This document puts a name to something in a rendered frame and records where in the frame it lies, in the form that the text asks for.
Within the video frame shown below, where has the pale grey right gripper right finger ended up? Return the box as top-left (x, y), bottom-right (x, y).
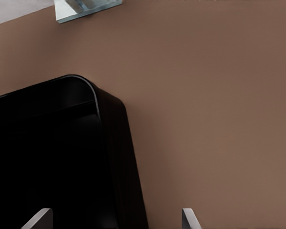
top-left (182, 208), bottom-right (202, 229)

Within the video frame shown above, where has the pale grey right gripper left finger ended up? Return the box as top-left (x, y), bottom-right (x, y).
top-left (20, 208), bottom-right (53, 229)

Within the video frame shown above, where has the black rectangular tray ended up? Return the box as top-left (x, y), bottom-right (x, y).
top-left (0, 74), bottom-right (149, 229)

